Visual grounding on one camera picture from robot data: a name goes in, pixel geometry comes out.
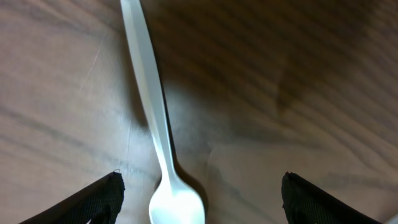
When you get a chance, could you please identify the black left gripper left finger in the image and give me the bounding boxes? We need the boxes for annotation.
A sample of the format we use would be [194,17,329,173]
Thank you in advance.
[21,172,125,224]

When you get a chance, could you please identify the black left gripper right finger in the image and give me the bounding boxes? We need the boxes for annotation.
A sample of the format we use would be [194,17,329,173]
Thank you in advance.
[281,172,380,224]

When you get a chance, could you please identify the white plastic spoon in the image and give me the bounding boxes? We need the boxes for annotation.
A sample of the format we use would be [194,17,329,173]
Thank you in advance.
[121,0,206,224]

